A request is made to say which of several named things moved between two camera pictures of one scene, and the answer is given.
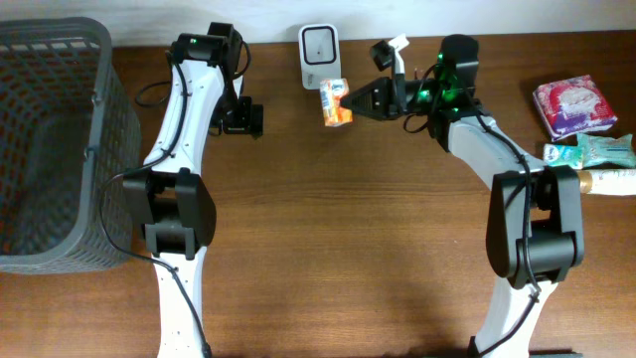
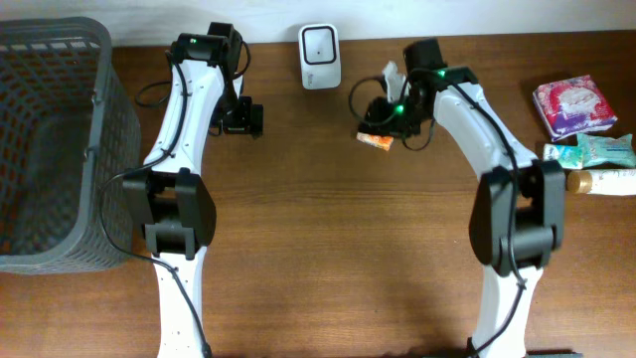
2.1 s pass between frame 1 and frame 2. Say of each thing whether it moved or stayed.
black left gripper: stayed
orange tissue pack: moved
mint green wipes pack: stayed
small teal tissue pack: stayed
